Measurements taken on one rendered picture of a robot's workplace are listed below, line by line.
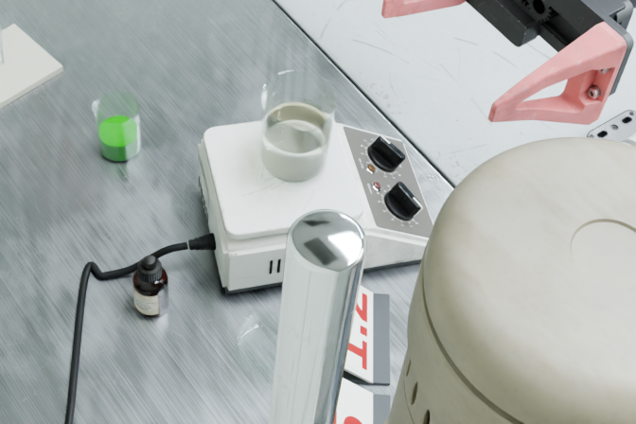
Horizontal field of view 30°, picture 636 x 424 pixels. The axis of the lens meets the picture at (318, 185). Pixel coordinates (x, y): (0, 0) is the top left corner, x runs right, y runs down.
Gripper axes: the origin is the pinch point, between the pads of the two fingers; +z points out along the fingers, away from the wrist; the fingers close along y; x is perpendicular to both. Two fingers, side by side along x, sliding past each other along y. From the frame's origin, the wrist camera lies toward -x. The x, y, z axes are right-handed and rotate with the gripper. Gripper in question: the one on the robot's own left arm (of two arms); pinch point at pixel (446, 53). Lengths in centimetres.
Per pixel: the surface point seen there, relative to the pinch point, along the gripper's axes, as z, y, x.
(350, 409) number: 3.8, 1.4, 38.0
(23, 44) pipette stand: 6, -50, 39
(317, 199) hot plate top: -3.3, -13.6, 31.5
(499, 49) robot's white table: -36, -24, 41
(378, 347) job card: -2.4, -2.6, 39.8
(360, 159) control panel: -10.5, -16.6, 34.1
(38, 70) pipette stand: 7, -46, 39
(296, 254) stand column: 29.0, 22.9, -31.1
